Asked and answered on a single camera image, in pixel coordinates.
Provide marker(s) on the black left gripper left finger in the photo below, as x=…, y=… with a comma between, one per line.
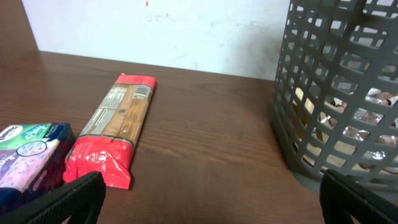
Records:
x=79, y=201

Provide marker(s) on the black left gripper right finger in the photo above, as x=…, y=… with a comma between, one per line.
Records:
x=343, y=200

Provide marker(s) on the beige brown bread bag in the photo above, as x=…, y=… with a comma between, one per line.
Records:
x=316, y=132

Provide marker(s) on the red orange cracker pack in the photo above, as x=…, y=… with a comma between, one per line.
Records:
x=108, y=141

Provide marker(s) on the Kleenex tissue multipack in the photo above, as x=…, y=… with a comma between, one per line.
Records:
x=32, y=161

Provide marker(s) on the clear brown pastry bag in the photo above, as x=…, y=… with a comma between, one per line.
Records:
x=376, y=96

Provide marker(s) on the grey plastic laundry basket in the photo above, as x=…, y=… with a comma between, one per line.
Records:
x=335, y=95

